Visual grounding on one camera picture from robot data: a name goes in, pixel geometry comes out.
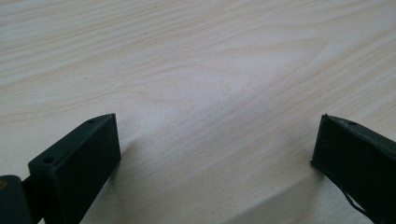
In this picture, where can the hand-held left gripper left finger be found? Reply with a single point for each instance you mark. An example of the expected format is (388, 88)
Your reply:
(77, 161)

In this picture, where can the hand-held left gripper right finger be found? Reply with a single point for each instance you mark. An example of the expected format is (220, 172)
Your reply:
(358, 161)

